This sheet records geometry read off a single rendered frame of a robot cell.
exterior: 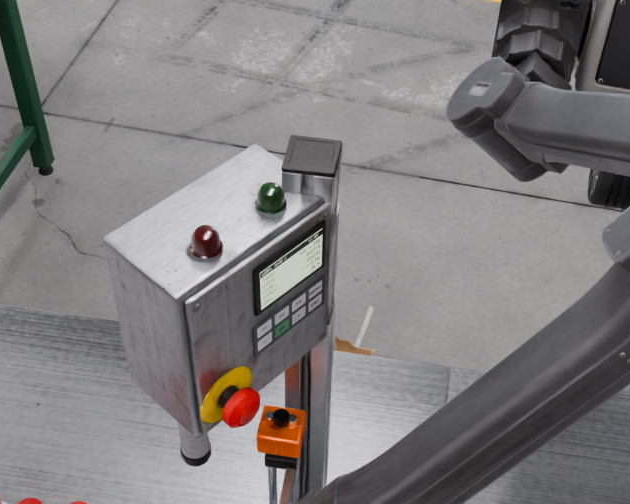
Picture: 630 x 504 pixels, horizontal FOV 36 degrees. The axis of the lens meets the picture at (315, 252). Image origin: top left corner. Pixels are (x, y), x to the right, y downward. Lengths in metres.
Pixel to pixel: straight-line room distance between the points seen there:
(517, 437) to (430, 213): 2.31
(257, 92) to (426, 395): 2.06
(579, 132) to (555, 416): 0.25
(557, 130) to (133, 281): 0.37
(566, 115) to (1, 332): 1.04
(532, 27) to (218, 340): 0.45
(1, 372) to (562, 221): 1.91
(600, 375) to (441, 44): 3.07
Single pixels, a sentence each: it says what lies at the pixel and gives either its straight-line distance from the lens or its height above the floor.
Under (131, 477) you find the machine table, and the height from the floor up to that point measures 0.83.
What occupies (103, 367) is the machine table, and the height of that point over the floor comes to 0.83.
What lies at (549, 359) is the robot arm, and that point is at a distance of 0.64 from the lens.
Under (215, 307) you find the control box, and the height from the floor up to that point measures 1.45.
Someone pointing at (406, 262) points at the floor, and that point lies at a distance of 2.79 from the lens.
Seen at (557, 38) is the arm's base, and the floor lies 1.48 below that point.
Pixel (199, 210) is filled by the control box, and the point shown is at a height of 1.48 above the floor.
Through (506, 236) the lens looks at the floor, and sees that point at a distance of 2.91.
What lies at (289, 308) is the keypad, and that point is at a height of 1.38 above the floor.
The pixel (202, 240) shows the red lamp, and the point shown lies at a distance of 0.74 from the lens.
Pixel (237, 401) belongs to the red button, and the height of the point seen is 1.34.
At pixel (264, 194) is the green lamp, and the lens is 0.77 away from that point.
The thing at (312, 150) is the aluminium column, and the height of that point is 1.50.
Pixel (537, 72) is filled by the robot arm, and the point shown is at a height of 1.48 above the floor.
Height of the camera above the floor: 2.02
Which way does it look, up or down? 46 degrees down
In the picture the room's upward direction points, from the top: 1 degrees clockwise
